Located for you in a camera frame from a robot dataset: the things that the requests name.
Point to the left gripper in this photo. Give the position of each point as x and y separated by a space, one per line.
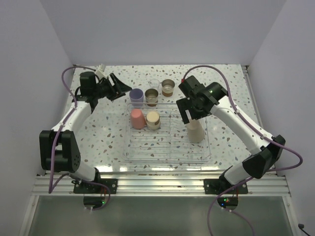
120 86

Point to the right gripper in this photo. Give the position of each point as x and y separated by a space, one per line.
184 104

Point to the purple cup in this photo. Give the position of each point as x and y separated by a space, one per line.
136 96

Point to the tall beige cup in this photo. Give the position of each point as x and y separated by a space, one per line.
195 131

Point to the pink cup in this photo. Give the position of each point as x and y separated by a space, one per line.
137 119

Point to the steel cup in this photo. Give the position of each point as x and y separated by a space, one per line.
153 120
168 87
151 96

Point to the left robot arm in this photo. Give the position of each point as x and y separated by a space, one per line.
59 151

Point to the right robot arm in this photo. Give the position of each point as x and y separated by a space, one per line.
263 147

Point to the clear dish rack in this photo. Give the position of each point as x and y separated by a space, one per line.
169 143

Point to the steel cup back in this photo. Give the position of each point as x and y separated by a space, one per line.
168 87

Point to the clear glass mug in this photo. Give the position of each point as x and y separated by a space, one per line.
154 83

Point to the right controller board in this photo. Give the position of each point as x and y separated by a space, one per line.
228 202

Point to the controller board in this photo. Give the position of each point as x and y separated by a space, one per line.
95 203
228 202

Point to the left controller board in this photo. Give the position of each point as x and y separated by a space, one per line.
95 203

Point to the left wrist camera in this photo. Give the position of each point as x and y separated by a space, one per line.
100 71

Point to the aluminium frame rail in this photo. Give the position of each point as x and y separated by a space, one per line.
180 184

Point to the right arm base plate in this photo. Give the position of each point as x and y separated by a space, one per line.
217 186

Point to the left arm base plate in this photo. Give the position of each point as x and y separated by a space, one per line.
108 185

